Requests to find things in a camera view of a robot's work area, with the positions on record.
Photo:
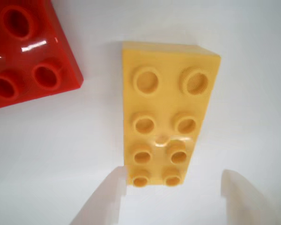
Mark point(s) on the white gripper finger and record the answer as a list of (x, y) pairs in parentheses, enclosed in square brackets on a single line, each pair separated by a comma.
[(243, 201), (105, 199)]

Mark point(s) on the red lego baseplate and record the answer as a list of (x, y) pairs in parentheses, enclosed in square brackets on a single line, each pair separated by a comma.
[(25, 58)]

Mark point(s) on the yellow lego brick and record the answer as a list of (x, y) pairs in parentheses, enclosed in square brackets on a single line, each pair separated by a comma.
[(164, 100)]

